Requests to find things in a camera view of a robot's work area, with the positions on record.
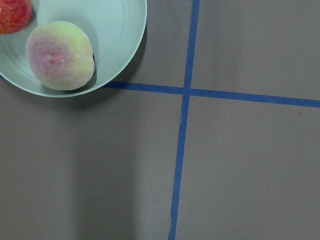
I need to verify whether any yellow-pink peach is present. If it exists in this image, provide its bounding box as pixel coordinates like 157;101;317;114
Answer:
25;21;95;91

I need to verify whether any red-yellow pomegranate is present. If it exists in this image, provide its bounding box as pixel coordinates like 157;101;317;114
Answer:
0;0;33;34

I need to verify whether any green plate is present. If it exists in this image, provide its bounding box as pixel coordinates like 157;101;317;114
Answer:
0;0;148;98

